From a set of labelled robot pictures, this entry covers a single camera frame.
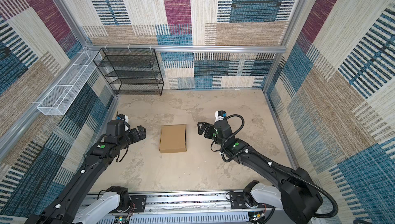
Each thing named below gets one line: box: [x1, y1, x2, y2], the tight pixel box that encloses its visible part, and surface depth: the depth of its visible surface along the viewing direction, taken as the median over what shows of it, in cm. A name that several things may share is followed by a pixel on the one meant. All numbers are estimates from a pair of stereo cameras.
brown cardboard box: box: [158, 124, 187, 154], surface depth 91 cm
